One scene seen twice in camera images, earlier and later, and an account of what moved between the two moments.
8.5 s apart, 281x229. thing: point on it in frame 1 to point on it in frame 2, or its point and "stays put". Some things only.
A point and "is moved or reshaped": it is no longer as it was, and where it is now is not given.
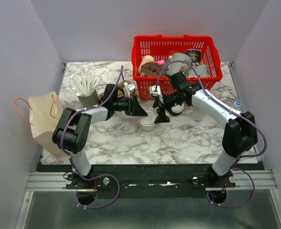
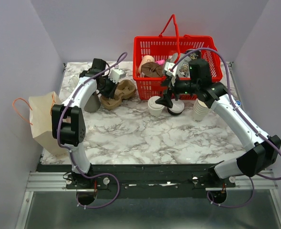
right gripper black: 161,117 to 165,99
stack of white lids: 178,109 stays put
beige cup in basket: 145,59 stays put
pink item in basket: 161,62 stays put
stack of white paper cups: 198,115 stays put
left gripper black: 134,108 to 110,94
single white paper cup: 147,122 is moved or reshaped
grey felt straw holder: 89,101 stays put
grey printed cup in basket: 176,67 stays put
